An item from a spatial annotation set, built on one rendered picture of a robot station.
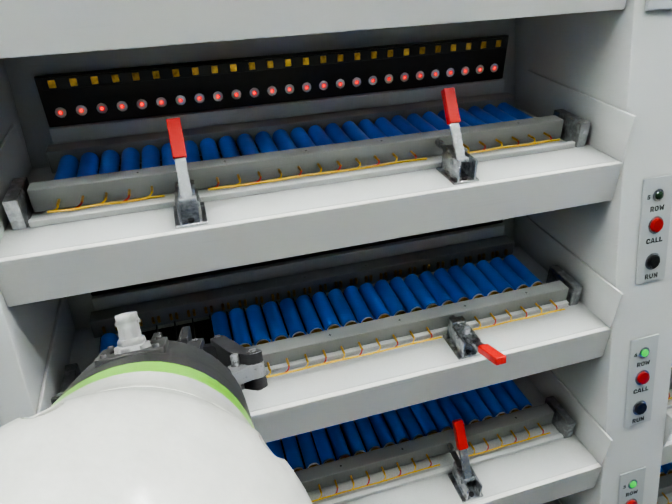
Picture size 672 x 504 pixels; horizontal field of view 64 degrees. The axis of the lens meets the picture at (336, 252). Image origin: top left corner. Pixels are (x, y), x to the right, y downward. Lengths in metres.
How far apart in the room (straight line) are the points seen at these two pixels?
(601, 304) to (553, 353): 0.08
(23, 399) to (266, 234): 0.25
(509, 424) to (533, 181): 0.35
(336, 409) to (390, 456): 0.16
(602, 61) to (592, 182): 0.13
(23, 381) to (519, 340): 0.50
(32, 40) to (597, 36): 0.54
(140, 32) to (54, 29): 0.06
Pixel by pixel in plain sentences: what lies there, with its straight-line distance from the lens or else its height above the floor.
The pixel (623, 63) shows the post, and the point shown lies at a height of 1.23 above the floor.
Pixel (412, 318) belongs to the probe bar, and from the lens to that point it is 0.63.
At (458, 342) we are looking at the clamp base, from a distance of 0.62.
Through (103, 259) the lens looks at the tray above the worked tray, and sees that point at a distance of 0.50.
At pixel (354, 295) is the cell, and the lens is 0.66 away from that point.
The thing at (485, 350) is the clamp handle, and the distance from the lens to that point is 0.58.
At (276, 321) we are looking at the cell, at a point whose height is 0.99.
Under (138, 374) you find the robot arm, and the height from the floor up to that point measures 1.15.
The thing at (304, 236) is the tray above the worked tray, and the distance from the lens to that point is 0.51.
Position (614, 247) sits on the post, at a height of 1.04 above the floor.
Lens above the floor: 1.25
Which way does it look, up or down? 18 degrees down
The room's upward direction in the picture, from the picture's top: 6 degrees counter-clockwise
